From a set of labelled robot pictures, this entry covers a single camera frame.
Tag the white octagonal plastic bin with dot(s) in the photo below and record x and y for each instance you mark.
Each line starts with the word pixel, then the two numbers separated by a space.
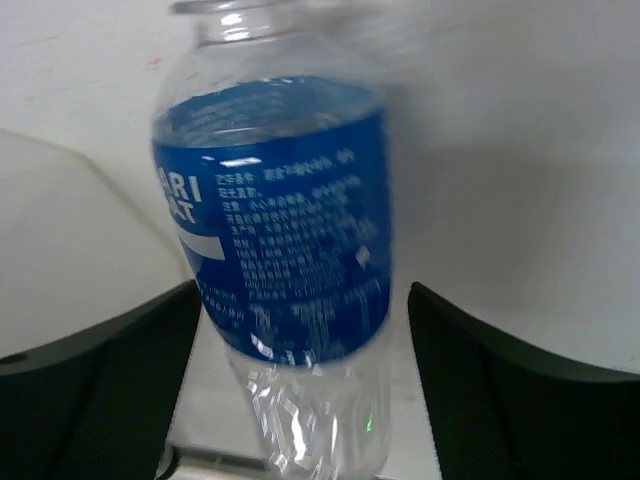
pixel 75 249

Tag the clear bottle blue label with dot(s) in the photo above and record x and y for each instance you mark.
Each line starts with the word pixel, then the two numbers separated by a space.
pixel 270 144

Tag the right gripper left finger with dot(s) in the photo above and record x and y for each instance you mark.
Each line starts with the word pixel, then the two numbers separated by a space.
pixel 99 404

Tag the aluminium front rail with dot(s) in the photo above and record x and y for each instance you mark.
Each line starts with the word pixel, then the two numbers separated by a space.
pixel 203 463

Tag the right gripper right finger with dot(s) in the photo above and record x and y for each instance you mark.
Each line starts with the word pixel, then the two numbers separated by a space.
pixel 501 408

